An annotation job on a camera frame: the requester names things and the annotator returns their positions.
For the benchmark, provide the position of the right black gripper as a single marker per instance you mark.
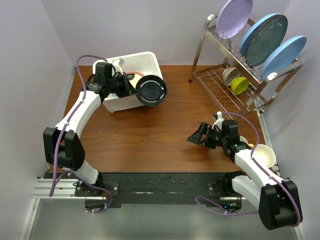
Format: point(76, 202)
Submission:
point(196, 137)

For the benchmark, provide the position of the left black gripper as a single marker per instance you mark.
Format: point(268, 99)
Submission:
point(127, 85)

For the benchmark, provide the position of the pink plastic plate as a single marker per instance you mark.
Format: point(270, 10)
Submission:
point(134, 73)

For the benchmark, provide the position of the black glossy plate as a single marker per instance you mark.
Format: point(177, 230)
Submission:
point(151, 90)

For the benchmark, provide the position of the cream plate black brushstroke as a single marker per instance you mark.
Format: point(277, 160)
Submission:
point(135, 80)

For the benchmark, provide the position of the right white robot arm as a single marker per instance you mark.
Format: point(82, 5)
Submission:
point(276, 200)

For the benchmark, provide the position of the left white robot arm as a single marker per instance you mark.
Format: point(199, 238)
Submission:
point(62, 145)

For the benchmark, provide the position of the white plastic bin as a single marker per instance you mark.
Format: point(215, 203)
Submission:
point(144, 62)

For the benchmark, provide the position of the cream cup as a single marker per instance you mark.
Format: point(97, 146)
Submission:
point(243, 139)
point(264, 155)

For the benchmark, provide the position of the lime green bowl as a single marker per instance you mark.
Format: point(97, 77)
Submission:
point(239, 85)

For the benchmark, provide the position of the patterned white bowl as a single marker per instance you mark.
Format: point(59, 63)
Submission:
point(229, 74)

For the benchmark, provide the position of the steel dish rack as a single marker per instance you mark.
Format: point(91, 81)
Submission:
point(258, 96)

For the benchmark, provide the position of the light blue plate behind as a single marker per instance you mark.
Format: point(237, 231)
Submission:
point(251, 32)

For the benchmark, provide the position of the light blue plate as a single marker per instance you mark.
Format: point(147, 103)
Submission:
point(283, 55)
point(251, 32)

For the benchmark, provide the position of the dark teal plate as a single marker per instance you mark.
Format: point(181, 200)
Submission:
point(266, 39)

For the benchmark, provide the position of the light blue plate front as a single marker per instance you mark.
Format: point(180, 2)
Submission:
point(283, 55)

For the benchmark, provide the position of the lavender plate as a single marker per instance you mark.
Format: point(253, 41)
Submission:
point(233, 17)

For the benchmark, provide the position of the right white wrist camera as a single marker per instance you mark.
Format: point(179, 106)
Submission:
point(218, 119)

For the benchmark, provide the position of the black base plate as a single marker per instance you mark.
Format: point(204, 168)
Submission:
point(164, 188)

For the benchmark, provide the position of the aluminium rail frame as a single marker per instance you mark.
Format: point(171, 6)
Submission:
point(63, 217)

